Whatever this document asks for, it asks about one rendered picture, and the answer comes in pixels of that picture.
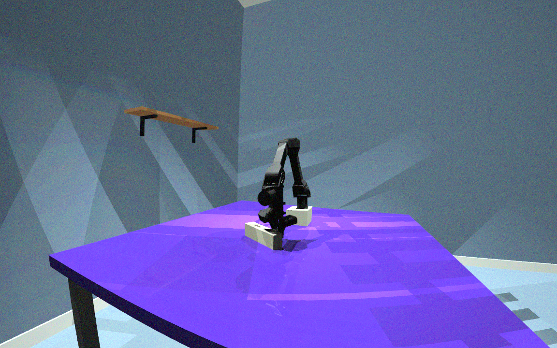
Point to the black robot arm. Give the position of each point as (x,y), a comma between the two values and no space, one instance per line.
(272,187)

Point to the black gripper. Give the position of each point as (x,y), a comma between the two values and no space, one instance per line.
(283,221)

